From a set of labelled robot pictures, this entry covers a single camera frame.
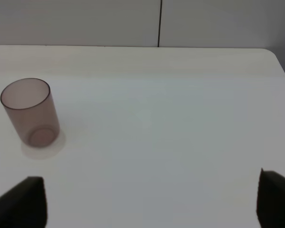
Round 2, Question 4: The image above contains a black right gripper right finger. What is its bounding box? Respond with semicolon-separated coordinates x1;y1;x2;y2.
256;170;285;228

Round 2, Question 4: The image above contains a pink translucent cup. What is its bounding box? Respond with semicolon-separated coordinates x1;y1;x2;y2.
0;78;60;148

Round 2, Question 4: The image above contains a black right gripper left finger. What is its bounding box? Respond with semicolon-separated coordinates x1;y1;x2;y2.
0;177;48;228

